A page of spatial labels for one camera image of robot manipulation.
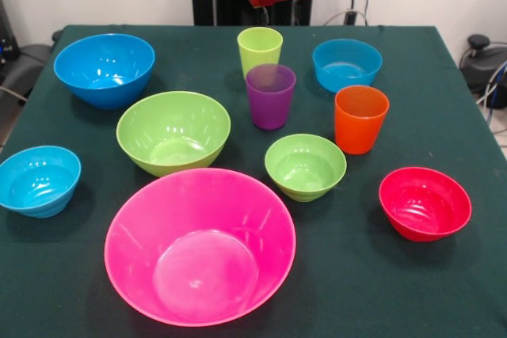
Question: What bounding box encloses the dark green table cloth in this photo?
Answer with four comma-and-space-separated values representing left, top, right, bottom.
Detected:
0, 25, 507, 338

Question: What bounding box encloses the small red-pink bowl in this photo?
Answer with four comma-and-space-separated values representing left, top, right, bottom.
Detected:
378, 166, 473, 243

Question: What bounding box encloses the orange cup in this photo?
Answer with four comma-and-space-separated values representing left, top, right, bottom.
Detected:
334, 85, 391, 156

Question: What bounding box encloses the small light blue bowl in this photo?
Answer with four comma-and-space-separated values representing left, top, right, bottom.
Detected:
0, 145, 82, 219

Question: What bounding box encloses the lime green cup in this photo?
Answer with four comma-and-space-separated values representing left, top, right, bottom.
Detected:
237, 27, 284, 79

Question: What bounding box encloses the black wheel base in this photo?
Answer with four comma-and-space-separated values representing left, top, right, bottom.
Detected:
0, 29, 64, 117
462, 34, 507, 109

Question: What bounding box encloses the medium blue bowl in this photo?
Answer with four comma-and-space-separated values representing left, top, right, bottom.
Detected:
311, 38, 383, 94

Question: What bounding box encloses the large blue bowl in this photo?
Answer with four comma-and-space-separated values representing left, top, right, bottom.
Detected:
53, 33, 156, 110

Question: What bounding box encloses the large pink bowl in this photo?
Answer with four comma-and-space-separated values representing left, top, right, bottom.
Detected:
104, 167, 298, 328

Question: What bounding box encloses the small green bowl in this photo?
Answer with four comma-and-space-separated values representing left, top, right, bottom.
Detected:
264, 133, 348, 203

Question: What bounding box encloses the purple cup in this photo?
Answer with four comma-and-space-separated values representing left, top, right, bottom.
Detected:
245, 63, 297, 131

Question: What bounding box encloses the large green bowl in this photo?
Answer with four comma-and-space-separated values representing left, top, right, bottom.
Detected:
116, 90, 232, 178

